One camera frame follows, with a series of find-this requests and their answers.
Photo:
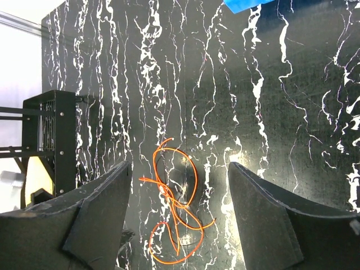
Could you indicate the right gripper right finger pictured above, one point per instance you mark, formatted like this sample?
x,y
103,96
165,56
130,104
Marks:
x,y
281,230

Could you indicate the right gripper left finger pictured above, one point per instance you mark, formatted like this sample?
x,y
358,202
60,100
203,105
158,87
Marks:
x,y
81,229

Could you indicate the blue plastic bin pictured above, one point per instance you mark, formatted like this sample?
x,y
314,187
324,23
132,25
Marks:
x,y
236,6

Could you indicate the black wire dish rack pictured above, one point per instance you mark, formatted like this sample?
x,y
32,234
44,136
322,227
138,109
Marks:
x,y
48,133

